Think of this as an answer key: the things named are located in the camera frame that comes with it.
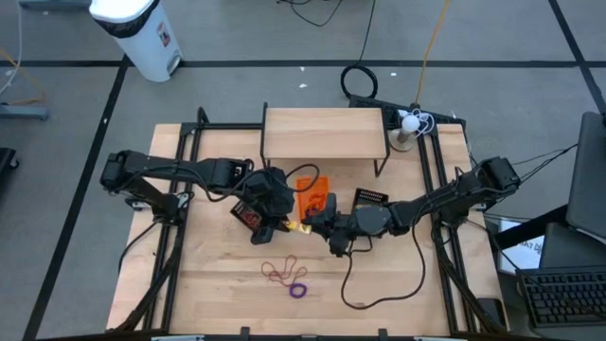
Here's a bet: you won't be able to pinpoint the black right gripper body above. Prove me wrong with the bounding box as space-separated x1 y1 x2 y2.
312 191 361 260

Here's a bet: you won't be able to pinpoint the black plastic basket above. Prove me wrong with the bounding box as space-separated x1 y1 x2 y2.
352 188 390 208
230 198 266 233

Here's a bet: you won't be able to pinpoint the black hanging cable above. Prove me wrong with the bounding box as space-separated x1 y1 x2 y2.
339 0 380 100

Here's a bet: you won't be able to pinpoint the red rubber band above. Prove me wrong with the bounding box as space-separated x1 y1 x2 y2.
278 255 309 288
260 255 299 285
239 207 261 226

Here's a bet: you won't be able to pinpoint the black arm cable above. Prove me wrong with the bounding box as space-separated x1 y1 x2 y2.
188 160 321 205
339 222 427 312

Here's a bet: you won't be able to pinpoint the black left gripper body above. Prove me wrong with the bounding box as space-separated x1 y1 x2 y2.
243 166 294 246

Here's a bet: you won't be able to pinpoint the white paper sheet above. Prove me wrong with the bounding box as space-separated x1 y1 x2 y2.
496 218 545 277

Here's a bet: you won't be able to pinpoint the white globe desk lamp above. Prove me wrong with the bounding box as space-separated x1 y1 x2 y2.
388 113 423 153

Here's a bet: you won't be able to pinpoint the grey floor bar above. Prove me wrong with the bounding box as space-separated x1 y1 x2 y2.
0 104 50 121

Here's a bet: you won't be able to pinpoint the yellow hanging cable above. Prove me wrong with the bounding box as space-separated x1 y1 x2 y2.
415 0 451 108

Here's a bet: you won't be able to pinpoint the white trash bin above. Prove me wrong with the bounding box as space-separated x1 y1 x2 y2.
88 0 184 84

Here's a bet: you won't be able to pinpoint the orange plastic basket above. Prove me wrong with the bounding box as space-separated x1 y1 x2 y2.
295 175 331 222

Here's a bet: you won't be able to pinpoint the wooden shelf riser black legs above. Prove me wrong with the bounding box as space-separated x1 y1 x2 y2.
259 101 392 179

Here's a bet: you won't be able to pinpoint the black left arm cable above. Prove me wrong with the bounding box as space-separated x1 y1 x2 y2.
188 160 321 205

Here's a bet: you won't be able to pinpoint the black phone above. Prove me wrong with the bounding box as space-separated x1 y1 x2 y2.
475 296 508 333

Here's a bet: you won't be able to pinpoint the grey monitor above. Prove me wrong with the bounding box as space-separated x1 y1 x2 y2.
565 111 606 243

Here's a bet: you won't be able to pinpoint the black keyboard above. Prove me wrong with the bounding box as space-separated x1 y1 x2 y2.
514 265 606 330

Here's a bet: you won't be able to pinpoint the black power strip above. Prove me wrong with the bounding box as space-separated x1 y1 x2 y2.
348 94 468 132

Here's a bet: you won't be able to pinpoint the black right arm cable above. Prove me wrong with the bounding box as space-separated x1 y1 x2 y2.
339 222 427 312

